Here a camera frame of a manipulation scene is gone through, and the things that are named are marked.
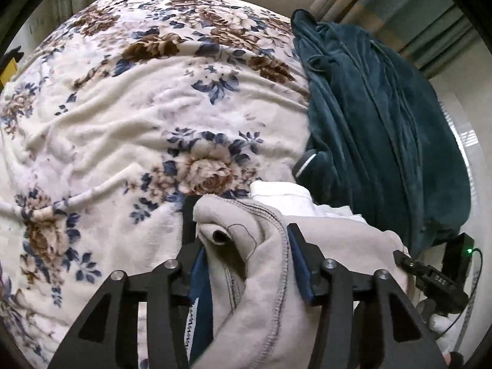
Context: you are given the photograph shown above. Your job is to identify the dark teal plush blanket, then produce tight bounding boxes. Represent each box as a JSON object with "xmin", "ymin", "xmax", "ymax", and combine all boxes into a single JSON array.
[{"xmin": 291, "ymin": 9, "xmax": 471, "ymax": 256}]

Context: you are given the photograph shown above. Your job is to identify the floral fleece blanket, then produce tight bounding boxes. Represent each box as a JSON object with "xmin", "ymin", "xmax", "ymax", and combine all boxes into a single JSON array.
[{"xmin": 1, "ymin": 0, "xmax": 308, "ymax": 368}]

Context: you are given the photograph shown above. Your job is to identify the white bed headboard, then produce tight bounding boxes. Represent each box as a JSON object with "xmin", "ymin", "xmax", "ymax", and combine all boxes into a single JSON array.
[{"xmin": 438, "ymin": 99, "xmax": 486, "ymax": 235}]

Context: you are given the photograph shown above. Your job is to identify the teal window curtain right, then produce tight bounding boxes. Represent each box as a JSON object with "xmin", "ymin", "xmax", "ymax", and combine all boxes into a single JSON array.
[{"xmin": 309, "ymin": 0, "xmax": 479, "ymax": 78}]

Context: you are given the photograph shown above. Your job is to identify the folded white clothes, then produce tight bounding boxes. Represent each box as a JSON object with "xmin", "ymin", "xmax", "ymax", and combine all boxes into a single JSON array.
[{"xmin": 250, "ymin": 181, "xmax": 366, "ymax": 223}]

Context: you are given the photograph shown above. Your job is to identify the beige long sleeve shirt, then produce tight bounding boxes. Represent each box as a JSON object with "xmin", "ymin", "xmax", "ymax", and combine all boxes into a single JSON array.
[{"xmin": 193, "ymin": 195, "xmax": 408, "ymax": 368}]

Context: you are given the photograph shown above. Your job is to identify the yellow box with black item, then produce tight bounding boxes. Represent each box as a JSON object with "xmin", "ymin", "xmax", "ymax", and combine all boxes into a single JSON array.
[{"xmin": 0, "ymin": 46, "xmax": 24, "ymax": 89}]

